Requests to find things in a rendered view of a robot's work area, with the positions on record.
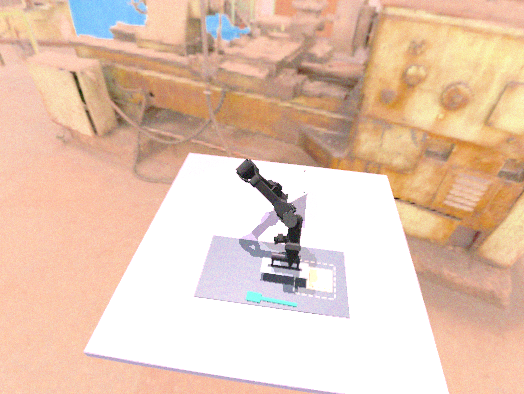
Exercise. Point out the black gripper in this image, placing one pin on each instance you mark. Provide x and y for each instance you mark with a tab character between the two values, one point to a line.
293	247

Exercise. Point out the white square tile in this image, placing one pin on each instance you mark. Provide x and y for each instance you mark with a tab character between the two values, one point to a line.
319	279

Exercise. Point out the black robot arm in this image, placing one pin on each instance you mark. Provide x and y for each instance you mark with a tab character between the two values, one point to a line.
272	192

